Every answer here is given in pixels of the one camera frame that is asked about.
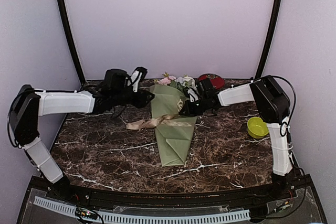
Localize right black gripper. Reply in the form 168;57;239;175
180;97;209;117

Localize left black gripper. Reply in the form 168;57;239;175
112;85;154;110

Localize tan ribbon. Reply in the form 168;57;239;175
126;95;196;130

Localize pink rose fake flower stem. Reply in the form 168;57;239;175
154;72;177;85

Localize white fake flower stem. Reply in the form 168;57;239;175
176;75;196;92

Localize green and pink wrapping paper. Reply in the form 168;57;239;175
150;84;197;167

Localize lime green plastic bowl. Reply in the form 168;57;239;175
247;117;269;139

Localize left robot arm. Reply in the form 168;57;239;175
6;67;154;201

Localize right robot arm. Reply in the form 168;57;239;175
179;75;294;176

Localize red floral plate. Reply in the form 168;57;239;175
197;73;225;89

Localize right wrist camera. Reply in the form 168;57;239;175
183;87;200;102

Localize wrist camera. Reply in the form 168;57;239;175
183;87;200;102
128;67;148;92

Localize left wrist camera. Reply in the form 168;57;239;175
128;67;148;92

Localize black front table rail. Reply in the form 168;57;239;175
65;185;274;208

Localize white slotted cable duct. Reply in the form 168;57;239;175
33;196;250;223

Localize left black frame post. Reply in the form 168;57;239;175
57;0;86;84

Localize black frame post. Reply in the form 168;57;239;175
254;0;281;79
57;0;86;84

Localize right black frame post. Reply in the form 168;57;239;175
254;0;281;79

